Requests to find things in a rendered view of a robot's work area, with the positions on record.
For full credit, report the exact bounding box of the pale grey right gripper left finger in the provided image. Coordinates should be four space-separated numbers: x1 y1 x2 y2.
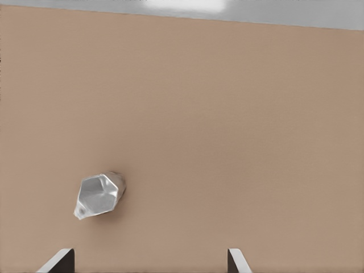
35 247 76 273

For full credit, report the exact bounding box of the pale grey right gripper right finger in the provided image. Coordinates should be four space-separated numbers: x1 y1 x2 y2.
227 247 253 273

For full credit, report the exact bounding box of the silver faceted metal cup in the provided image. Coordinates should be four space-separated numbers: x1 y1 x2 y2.
73 170 127 221

